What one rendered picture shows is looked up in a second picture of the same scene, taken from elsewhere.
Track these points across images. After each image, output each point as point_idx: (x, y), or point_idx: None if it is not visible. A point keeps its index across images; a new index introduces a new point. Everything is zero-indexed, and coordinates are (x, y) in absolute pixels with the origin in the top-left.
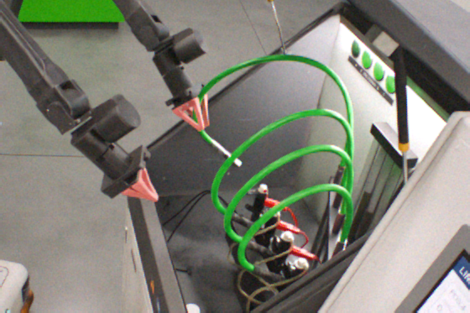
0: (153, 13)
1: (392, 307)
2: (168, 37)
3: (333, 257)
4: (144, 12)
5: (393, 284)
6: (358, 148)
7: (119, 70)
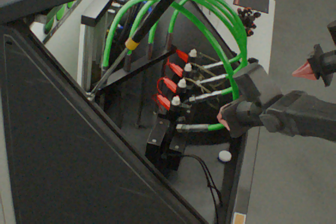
0: (293, 103)
1: None
2: (279, 87)
3: (200, 14)
4: (308, 94)
5: None
6: (68, 69)
7: None
